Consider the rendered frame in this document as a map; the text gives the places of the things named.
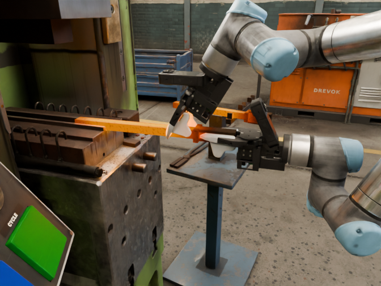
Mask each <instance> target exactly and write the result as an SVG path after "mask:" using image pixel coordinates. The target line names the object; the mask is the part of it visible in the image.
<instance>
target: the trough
mask: <svg viewBox="0 0 381 286"><path fill-rule="evenodd" d="M6 113H7V115H10V116H20V117H30V118H35V119H45V120H55V121H64V122H70V123H74V122H75V119H76V118H71V117H60V116H50V115H41V114H34V113H24V112H14V111H6Z"/></svg>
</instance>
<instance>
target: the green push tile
mask: <svg viewBox="0 0 381 286"><path fill-rule="evenodd" d="M66 241H67V238H66V237H65V236H64V235H63V234H62V233H61V232H60V231H59V230H58V229H57V228H56V227H55V226H54V225H53V224H52V223H51V222H50V221H48V220H47V219H46V218H45V217H44V216H43V215H42V214H41V213H40V212H39V211H38V210H37V209H36V208H35V207H34V206H32V205H31V206H29V207H27V208H26V209H25V211H24V213H23V214H22V216H21V218H20V220H19V222H18V223H17V225H16V227H15V229H14V230H13V232H12V233H11V235H10V237H9V239H8V240H7V242H6V244H5V246H7V247H8V248H9V249H10V250H11V251H13V252H14V253H15V254H16V255H17V256H19V257H20V258H22V259H23V260H24V261H25V262H26V263H28V264H29V265H30V266H31V267H32V268H34V269H35V270H36V271H37V272H38V273H40V274H41V275H42V276H43V277H45V278H46V279H47V280H48V281H51V280H52V279H54V277H55V275H56V272H57V268H58V265H59V263H60V260H61V256H62V253H63V250H64V247H65V244H66Z"/></svg>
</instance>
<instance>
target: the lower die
mask: <svg viewBox="0 0 381 286"><path fill-rule="evenodd" d="M5 110H6V111H14V112H24V113H34V114H41V115H50V116H60V117H71V118H79V117H93V118H100V119H112V120H122V118H116V117H106V116H95V115H84V114H78V113H67V112H57V111H46V110H34V109H29V108H18V107H7V108H5ZM7 118H8V121H9V125H10V129H11V128H12V127H13V126H14V125H20V126H21V127H22V128H23V133H21V132H20V129H19V128H18V127H16V128H14V130H13V135H14V140H15V143H16V148H17V151H18V152H19V154H20V155H27V156H28V153H29V152H28V148H27V143H26V139H25V136H24V134H25V131H26V129H27V128H28V127H35V128H36V130H37V134H38V135H37V136H35V133H34V130H33V129H30V130H29V131H28V133H27V135H28V140H29V145H30V148H31V152H32V154H33V156H34V157H39V158H43V150H42V147H41V142H40V132H41V131H42V130H43V129H45V128H48V129H50V131H51V133H52V137H49V132H48V131H45V132H44V133H43V142H44V146H45V152H46V155H47V156H48V158H49V159H52V160H55V161H58V152H57V147H56V141H55V136H56V133H57V132H58V131H61V130H63V131H65V132H66V135H67V139H66V140H65V138H64V134H63V133H60V134H59V136H58V143H59V146H60V152H61V157H62V158H63V161H65V162H72V163H78V164H84V165H90V166H95V165H96V164H97V163H99V162H100V161H101V160H102V159H103V158H105V157H106V156H107V155H108V154H109V153H111V152H112V151H113V150H115V149H116V148H117V147H118V146H120V145H121V144H122V143H123V141H124V133H123V132H119V131H108V130H107V131H106V129H105V126H99V125H90V124H80V123H70V122H64V121H55V120H45V119H35V118H30V117H20V116H10V115H7ZM103 153H105V156H103Z"/></svg>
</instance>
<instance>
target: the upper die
mask: <svg viewBox="0 0 381 286"><path fill-rule="evenodd" d="M111 17H112V14H111V2H110V0H0V19H84V18H111Z"/></svg>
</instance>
